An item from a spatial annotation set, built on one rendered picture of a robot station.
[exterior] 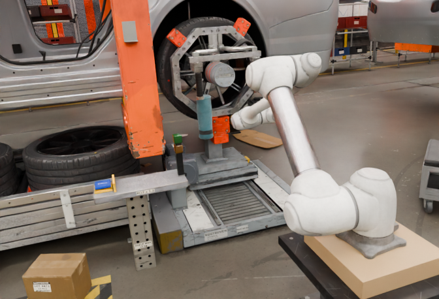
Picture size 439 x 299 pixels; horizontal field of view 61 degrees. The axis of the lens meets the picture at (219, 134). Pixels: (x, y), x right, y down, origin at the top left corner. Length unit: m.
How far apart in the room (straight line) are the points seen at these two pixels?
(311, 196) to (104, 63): 1.53
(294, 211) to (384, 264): 0.35
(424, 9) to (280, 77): 2.83
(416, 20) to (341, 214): 3.16
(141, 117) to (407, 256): 1.27
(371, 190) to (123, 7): 1.28
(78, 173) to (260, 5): 1.52
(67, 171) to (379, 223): 1.54
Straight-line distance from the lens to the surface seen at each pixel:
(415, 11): 4.27
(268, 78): 1.53
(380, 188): 1.36
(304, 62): 1.59
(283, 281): 1.87
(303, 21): 2.69
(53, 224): 2.16
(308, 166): 1.36
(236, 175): 2.55
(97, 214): 2.13
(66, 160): 2.14
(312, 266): 1.48
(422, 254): 1.51
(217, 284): 1.86
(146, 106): 1.86
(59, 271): 1.84
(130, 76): 1.83
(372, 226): 1.40
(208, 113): 2.19
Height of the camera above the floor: 1.19
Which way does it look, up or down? 18 degrees down
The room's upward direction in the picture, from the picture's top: 3 degrees counter-clockwise
